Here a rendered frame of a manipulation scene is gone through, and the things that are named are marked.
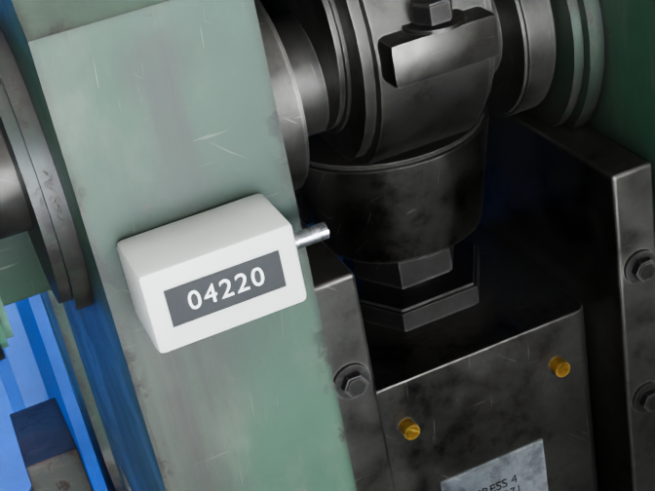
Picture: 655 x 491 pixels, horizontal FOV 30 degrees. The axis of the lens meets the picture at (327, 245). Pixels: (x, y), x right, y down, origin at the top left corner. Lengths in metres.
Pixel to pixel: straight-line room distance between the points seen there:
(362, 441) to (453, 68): 0.20
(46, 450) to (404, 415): 0.56
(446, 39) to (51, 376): 1.49
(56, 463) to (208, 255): 0.69
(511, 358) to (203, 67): 0.29
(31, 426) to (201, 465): 0.68
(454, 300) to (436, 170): 0.10
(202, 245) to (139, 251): 0.03
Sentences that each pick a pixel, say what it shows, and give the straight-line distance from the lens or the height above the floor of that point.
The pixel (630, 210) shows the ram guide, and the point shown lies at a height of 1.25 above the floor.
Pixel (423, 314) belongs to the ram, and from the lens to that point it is 0.73.
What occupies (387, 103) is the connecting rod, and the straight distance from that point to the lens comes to 0.62.
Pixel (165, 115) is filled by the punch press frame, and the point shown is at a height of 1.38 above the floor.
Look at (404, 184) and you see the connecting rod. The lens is 0.67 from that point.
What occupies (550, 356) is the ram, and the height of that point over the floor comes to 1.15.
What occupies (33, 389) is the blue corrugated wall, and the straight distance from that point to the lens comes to 2.00.
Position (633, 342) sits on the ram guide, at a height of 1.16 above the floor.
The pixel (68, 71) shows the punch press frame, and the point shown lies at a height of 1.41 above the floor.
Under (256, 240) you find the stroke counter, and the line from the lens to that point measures 0.52.
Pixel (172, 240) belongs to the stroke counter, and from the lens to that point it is 0.53.
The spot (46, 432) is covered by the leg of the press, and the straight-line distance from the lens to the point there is 1.25.
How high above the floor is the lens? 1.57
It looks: 29 degrees down
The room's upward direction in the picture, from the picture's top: 11 degrees counter-clockwise
